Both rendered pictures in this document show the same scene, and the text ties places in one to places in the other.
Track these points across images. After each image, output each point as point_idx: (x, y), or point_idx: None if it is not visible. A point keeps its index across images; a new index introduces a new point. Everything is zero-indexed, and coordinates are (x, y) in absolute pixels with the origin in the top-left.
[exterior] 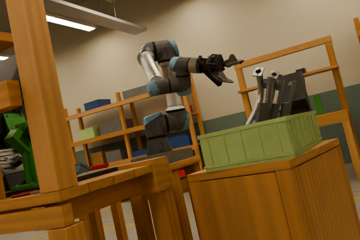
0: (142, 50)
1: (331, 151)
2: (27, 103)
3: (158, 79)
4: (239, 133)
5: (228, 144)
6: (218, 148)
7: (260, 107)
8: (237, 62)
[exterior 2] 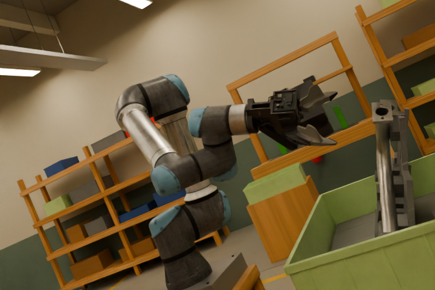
0: (123, 104)
1: None
2: None
3: (173, 160)
4: (382, 252)
5: (359, 279)
6: (336, 287)
7: (413, 189)
8: (324, 100)
